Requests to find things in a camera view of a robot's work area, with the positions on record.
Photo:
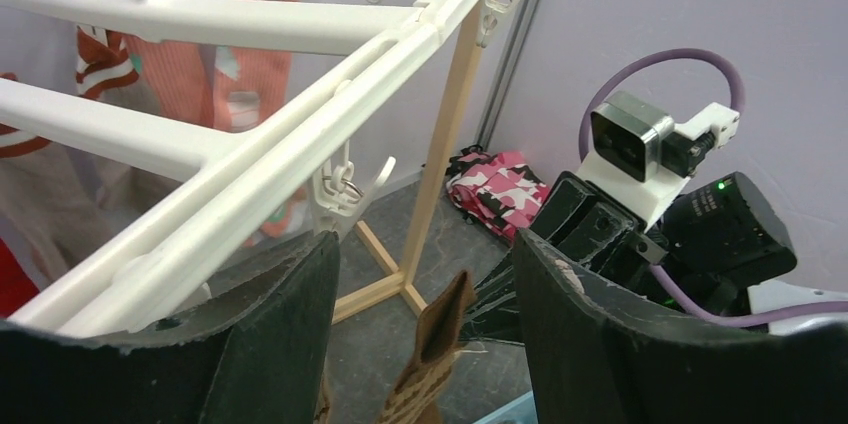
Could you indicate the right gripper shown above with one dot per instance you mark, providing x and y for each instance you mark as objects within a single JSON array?
[{"x": 582, "y": 222}]

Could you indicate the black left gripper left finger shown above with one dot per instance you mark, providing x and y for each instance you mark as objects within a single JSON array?
[{"x": 254, "y": 354}]

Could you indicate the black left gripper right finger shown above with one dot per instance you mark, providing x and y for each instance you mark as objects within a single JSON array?
[{"x": 598, "y": 353}]

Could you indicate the brown striped sock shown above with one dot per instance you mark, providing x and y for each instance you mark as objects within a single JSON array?
[{"x": 413, "y": 399}]

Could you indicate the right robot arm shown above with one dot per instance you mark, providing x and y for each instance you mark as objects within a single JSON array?
[{"x": 714, "y": 242}]

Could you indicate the white plastic clip hanger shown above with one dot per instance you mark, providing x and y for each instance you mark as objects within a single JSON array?
[{"x": 364, "y": 93}]

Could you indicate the pink camouflage bag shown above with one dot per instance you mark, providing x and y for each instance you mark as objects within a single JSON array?
[{"x": 499, "y": 190}]

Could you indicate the light blue plastic basket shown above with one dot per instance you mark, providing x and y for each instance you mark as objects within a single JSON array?
[{"x": 521, "y": 410}]

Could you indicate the grey sock striped cuff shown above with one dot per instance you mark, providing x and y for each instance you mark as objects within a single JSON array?
[{"x": 42, "y": 192}]

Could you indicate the plain red sock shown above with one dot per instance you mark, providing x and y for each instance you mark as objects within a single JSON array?
[{"x": 17, "y": 288}]

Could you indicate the pink patterned sock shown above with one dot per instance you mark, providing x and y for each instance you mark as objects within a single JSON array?
[{"x": 248, "y": 86}]

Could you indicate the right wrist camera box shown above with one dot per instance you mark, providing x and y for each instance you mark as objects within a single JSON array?
[{"x": 643, "y": 159}]

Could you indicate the wooden rack frame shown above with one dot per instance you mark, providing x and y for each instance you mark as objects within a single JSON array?
[{"x": 399, "y": 276}]

